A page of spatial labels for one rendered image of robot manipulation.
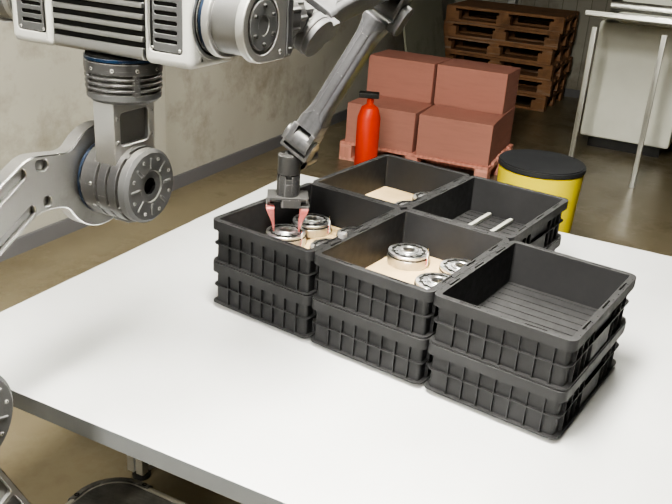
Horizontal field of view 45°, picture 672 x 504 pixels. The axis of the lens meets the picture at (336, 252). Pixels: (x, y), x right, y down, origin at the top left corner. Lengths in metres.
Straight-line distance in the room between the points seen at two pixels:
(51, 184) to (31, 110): 2.58
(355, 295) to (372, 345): 0.12
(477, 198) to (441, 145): 3.05
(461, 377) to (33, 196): 0.89
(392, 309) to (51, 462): 1.38
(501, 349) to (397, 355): 0.24
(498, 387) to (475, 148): 3.85
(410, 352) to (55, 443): 1.43
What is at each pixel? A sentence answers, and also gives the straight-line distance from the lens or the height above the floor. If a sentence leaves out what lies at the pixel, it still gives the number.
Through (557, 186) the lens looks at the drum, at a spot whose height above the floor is 0.57.
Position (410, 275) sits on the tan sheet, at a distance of 1.95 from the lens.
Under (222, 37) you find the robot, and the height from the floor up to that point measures 1.43.
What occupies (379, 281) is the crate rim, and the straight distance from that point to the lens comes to 1.69.
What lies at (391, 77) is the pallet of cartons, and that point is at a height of 0.55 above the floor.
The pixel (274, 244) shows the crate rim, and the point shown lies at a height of 0.92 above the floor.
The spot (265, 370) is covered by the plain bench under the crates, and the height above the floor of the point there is 0.70.
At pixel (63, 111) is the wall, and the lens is 4.23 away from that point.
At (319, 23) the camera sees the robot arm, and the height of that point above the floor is 1.44.
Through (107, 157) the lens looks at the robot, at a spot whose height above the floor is 1.19.
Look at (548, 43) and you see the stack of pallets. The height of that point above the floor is 0.62.
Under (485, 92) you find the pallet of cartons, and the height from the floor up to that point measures 0.54.
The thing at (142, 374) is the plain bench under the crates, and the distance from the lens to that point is 1.77.
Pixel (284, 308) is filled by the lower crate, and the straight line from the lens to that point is 1.89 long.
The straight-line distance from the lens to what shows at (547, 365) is 1.60.
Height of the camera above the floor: 1.63
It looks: 23 degrees down
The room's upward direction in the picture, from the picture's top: 4 degrees clockwise
